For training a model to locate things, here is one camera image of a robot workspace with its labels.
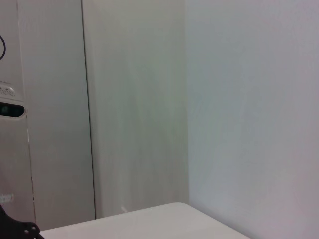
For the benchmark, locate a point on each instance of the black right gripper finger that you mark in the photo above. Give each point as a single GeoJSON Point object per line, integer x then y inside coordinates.
{"type": "Point", "coordinates": [10, 231]}

